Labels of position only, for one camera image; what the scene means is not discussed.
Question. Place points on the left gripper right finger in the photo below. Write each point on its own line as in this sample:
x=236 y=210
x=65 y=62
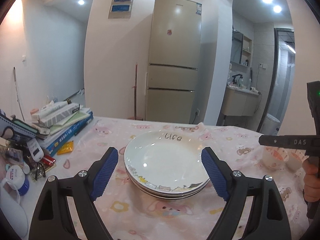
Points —
x=267 y=218

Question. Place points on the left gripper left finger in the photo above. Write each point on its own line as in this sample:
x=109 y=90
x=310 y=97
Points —
x=52 y=218

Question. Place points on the pink carrot pattern bowl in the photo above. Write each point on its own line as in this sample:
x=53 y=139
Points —
x=296 y=159

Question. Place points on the carrot bowl with rabbit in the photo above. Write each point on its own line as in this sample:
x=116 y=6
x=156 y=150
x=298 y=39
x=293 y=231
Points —
x=274 y=158

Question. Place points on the small life white plate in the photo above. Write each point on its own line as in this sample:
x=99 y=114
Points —
x=165 y=196

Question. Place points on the cartoon characters white plate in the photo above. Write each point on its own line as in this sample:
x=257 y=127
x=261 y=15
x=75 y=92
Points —
x=161 y=189

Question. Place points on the large life white plate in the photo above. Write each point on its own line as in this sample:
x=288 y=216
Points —
x=164 y=158

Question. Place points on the person's right hand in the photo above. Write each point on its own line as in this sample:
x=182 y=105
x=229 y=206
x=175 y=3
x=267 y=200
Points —
x=311 y=182

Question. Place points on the white rounded object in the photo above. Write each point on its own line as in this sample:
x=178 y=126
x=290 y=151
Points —
x=14 y=213

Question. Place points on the white blue round container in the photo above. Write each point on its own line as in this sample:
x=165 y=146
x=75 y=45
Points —
x=17 y=179

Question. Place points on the red lighter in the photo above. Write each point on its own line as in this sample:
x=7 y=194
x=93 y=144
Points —
x=48 y=160

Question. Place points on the white thermometer device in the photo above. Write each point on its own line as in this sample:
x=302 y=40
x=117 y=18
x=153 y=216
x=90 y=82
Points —
x=35 y=150

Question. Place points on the yellow sachet packet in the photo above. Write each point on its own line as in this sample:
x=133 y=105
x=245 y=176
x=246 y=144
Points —
x=66 y=148

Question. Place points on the white hair dryer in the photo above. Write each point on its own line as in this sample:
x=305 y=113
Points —
x=254 y=90

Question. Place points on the bathroom vanity cabinet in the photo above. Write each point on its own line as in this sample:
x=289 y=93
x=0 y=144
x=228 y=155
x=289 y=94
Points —
x=239 y=102

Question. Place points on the black faucet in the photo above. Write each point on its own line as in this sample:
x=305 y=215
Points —
x=236 y=79

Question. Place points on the blue patterned pouch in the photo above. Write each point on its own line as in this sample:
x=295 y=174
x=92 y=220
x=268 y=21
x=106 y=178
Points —
x=15 y=130

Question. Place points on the stack of books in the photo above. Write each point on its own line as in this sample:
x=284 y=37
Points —
x=57 y=122

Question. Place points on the bathroom mirror cabinet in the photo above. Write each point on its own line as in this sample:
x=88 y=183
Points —
x=242 y=46

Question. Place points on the beige three-door refrigerator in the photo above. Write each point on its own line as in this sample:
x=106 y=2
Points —
x=173 y=60

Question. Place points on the white stick against wall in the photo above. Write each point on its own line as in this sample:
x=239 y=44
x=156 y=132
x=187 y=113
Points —
x=17 y=93

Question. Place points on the wall electrical panel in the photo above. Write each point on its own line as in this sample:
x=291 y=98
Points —
x=120 y=9

